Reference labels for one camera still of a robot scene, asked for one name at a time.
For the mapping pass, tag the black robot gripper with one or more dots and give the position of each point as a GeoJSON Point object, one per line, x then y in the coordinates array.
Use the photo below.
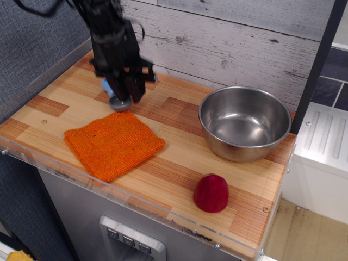
{"type": "Point", "coordinates": [119, 52]}

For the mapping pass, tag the blue handled grey spoon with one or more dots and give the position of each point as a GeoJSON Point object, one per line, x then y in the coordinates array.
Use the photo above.
{"type": "Point", "coordinates": [115, 103]}

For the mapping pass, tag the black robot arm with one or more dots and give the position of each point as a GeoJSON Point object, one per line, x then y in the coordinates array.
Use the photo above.
{"type": "Point", "coordinates": [104, 17]}

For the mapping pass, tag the orange knitted towel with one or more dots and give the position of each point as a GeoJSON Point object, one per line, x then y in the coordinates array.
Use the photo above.
{"type": "Point", "coordinates": [110, 147]}

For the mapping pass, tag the clear acrylic front guard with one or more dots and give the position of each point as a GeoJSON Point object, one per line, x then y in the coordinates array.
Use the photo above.
{"type": "Point", "coordinates": [230, 245]}

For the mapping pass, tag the stainless steel bowl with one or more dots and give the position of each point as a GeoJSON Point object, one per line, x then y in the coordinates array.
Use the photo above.
{"type": "Point", "coordinates": [243, 124]}

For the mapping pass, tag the red plastic fruit half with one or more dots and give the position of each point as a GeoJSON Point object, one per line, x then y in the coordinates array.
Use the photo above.
{"type": "Point", "coordinates": [211, 193]}

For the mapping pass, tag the grey cabinet with dispenser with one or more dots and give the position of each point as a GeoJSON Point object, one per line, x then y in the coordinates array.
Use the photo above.
{"type": "Point", "coordinates": [106, 227]}

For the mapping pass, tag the yellow object at corner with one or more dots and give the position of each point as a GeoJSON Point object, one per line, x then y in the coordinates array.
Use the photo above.
{"type": "Point", "coordinates": [19, 256]}

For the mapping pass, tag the white toy sink unit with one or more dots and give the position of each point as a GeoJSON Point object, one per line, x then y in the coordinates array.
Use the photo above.
{"type": "Point", "coordinates": [316, 177]}

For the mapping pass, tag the black right frame post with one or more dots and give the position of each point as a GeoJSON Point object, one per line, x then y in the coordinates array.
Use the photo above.
{"type": "Point", "coordinates": [320, 58]}

